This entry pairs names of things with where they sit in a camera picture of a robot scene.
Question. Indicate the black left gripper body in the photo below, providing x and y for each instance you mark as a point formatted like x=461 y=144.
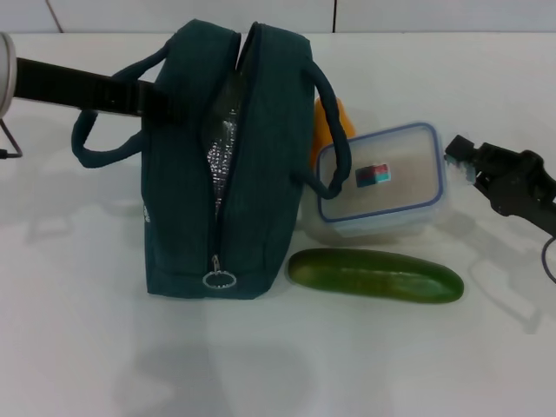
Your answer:
x=65 y=84

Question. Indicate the dark teal insulated bag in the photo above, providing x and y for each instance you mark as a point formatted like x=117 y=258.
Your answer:
x=182 y=174

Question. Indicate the clear blue-rimmed food container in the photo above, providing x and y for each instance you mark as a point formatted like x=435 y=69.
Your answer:
x=391 y=187

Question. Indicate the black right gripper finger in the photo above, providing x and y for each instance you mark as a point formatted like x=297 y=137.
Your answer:
x=462 y=150
x=482 y=189

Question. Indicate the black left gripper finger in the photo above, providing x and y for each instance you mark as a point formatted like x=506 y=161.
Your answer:
x=152 y=102

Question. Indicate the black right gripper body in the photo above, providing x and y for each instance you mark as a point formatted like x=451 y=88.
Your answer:
x=525 y=187

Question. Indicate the green cucumber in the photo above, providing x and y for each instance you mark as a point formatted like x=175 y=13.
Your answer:
x=373 y=276

